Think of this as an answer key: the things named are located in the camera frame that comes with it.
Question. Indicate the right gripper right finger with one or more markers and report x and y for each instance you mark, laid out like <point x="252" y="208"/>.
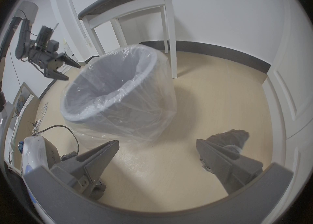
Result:
<point x="220" y="162"/>

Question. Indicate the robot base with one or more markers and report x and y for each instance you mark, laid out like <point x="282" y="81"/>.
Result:
<point x="39" y="149"/>

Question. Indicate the white wardrobe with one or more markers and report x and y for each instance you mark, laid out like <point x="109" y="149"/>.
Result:
<point x="293" y="83"/>

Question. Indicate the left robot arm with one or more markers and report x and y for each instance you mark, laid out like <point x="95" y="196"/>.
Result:
<point x="24" y="44"/>

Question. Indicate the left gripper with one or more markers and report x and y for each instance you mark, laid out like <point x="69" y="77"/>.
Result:
<point x="50" y="61"/>

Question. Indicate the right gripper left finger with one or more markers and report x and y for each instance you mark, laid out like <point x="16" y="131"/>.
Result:
<point x="97" y="159"/>

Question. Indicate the white wall socket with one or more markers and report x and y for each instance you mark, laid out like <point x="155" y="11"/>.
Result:
<point x="88" y="41"/>

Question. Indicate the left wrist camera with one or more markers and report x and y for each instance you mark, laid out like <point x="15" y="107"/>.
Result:
<point x="53" y="45"/>

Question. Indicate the grey padded white chair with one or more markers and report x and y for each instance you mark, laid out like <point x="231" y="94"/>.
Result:
<point x="122" y="0"/>

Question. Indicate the black plastic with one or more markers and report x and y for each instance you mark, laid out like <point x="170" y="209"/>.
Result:
<point x="225" y="138"/>

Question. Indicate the clear plastic bag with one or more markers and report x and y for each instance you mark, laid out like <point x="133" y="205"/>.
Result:
<point x="151" y="110"/>

